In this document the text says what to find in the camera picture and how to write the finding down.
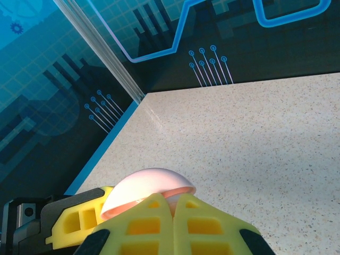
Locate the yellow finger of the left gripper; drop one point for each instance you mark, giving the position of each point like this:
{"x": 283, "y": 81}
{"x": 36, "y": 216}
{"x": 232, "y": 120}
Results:
{"x": 59, "y": 231}

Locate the pink earbud charging case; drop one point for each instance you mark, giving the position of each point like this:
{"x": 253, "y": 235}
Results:
{"x": 148, "y": 183}

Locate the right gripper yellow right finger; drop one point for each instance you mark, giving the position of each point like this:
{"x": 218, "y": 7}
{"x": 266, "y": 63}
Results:
{"x": 180, "y": 233}

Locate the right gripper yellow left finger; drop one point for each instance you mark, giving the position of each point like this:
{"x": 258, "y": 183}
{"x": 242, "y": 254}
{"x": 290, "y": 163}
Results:
{"x": 166, "y": 233}

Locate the aluminium frame post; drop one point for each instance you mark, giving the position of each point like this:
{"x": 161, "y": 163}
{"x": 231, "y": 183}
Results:
{"x": 103, "y": 53}

